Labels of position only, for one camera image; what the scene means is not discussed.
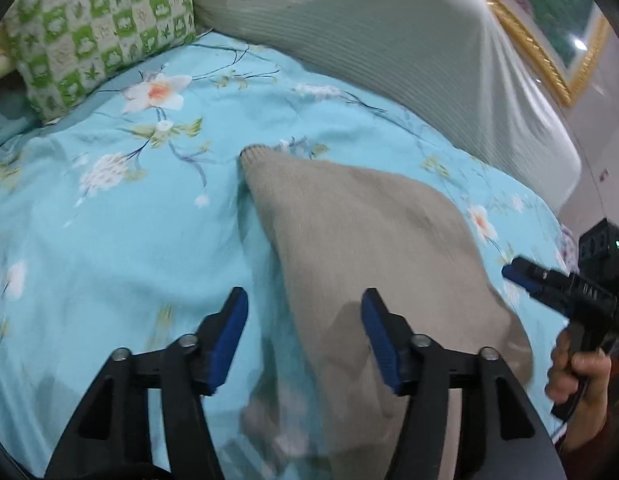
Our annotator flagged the green checkered pillow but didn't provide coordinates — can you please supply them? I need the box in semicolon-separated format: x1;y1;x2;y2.
4;0;198;125

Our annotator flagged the purple floral cloth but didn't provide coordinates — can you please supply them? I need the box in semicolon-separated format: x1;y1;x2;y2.
558;224;581;273

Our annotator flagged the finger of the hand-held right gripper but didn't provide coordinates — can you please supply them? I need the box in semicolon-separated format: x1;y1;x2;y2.
501;256;574;307

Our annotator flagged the beige patterned knit sweater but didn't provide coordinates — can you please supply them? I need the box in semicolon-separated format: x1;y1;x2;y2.
238;145;535;480

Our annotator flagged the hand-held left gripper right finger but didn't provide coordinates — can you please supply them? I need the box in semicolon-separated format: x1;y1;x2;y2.
360;287;567;480

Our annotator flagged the person's right hand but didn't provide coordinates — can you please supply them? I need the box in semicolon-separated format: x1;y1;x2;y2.
545;327;613;433

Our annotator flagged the yellow floral pillow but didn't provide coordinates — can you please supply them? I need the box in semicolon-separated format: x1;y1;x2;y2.
0;0;126;83

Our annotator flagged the blue floral bed sheet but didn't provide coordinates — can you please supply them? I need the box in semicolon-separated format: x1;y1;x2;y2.
0;30;575;480

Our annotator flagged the person's right forearm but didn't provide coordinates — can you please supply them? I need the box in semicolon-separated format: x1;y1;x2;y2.
558;405;619;466

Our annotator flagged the large grey-white striped bolster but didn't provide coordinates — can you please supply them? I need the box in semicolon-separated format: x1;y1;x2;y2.
188;0;583;211

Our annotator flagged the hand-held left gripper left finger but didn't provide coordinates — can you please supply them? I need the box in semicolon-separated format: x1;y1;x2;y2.
44;286;250;480

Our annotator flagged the gold framed flower painting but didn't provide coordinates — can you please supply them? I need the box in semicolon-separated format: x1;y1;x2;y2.
443;0;613;107

